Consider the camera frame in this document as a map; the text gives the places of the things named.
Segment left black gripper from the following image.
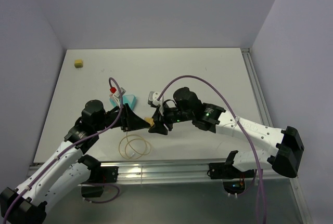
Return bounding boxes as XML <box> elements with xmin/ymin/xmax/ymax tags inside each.
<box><xmin>94</xmin><ymin>103</ymin><xmax>150</xmax><ymax>132</ymax></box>

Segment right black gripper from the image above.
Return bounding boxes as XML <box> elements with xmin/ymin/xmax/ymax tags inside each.
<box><xmin>149</xmin><ymin>101</ymin><xmax>194</xmax><ymax>135</ymax></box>

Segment teal triangular power strip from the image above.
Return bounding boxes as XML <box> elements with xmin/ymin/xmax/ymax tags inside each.
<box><xmin>109</xmin><ymin>95</ymin><xmax>137</xmax><ymax>111</ymax></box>

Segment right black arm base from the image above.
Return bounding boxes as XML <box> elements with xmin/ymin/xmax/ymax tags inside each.
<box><xmin>207</xmin><ymin>151</ymin><xmax>257</xmax><ymax>198</ymax></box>

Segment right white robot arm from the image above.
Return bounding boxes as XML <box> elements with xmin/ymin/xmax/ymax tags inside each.
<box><xmin>148</xmin><ymin>87</ymin><xmax>304</xmax><ymax>179</ymax></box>

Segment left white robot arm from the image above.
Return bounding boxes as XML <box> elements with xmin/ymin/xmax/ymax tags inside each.
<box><xmin>1</xmin><ymin>100</ymin><xmax>150</xmax><ymax>223</ymax></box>

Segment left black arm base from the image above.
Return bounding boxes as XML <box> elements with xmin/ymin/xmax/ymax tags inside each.
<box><xmin>81</xmin><ymin>166</ymin><xmax>120</xmax><ymax>203</ymax></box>

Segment yellow cube block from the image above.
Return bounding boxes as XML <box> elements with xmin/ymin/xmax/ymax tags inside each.
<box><xmin>74</xmin><ymin>59</ymin><xmax>83</xmax><ymax>69</ymax></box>

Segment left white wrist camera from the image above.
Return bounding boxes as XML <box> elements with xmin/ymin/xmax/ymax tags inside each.
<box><xmin>109</xmin><ymin>87</ymin><xmax>126</xmax><ymax>106</ymax></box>

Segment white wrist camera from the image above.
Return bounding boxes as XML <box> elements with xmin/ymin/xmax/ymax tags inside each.
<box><xmin>109</xmin><ymin>87</ymin><xmax>126</xmax><ymax>106</ymax></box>
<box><xmin>148</xmin><ymin>91</ymin><xmax>164</xmax><ymax>108</ymax></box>

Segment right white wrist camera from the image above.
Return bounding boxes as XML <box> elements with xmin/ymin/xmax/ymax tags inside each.
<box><xmin>148</xmin><ymin>91</ymin><xmax>164</xmax><ymax>108</ymax></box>

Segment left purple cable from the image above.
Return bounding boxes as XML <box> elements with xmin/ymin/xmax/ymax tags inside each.
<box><xmin>0</xmin><ymin>77</ymin><xmax>123</xmax><ymax>222</ymax></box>

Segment purple cable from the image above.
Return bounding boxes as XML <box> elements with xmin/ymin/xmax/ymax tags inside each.
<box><xmin>0</xmin><ymin>77</ymin><xmax>123</xmax><ymax>222</ymax></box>
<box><xmin>156</xmin><ymin>75</ymin><xmax>267</xmax><ymax>224</ymax></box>

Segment aluminium rail frame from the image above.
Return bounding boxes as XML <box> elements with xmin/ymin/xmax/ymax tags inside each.
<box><xmin>15</xmin><ymin>47</ymin><xmax>313</xmax><ymax>224</ymax></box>

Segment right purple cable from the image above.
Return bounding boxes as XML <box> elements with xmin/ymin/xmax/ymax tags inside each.
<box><xmin>156</xmin><ymin>75</ymin><xmax>267</xmax><ymax>224</ymax></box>

